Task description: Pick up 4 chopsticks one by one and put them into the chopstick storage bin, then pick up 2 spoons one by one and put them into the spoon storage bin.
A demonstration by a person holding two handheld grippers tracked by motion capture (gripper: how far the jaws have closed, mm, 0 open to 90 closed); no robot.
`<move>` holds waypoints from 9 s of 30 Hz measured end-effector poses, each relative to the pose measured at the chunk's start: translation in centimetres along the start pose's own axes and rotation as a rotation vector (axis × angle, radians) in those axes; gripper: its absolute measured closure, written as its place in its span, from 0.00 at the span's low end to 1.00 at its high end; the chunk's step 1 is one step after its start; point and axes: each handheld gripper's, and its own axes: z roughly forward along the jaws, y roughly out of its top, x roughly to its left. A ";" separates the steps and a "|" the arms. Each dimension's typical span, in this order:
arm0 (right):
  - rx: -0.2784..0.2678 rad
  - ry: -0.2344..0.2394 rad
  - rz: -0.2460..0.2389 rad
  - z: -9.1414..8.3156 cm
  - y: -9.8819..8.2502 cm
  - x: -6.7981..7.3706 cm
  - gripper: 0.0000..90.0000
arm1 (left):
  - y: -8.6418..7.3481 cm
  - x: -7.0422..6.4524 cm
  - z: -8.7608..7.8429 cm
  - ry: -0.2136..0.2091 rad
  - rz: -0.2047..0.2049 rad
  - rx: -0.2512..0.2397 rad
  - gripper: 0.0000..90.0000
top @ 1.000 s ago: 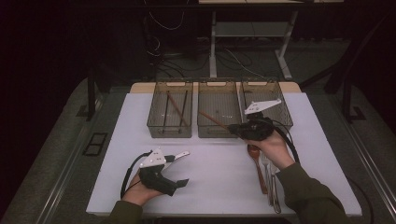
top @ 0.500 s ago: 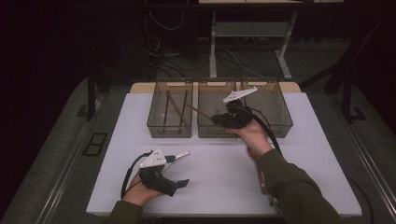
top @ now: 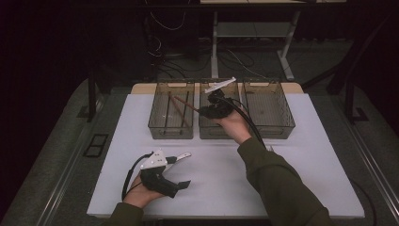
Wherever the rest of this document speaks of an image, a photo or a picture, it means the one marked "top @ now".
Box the black chopstick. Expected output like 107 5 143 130
164 93 172 128
181 91 191 126

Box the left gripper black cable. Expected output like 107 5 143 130
121 152 154 202

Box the person's left hand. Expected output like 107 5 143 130
123 175 164 209

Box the bundle of floor cables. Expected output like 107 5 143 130
145 0 277 81

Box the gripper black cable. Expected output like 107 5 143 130
121 152 154 202
215 95 267 149

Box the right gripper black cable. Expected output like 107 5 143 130
215 95 267 149

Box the brown wooden chopstick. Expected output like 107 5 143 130
168 93 192 128
173 94 201 113

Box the person's right hand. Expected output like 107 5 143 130
219 107 253 145

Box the white metal desk frame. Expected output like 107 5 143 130
211 10 300 81

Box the black metal stand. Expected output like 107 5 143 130
327 15 399 123

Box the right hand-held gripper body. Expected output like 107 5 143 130
204 76 237 119

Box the clear grey plastic bin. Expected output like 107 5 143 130
148 82 196 140
198 80 244 140
243 80 295 139

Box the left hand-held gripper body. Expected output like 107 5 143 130
140 150 180 199

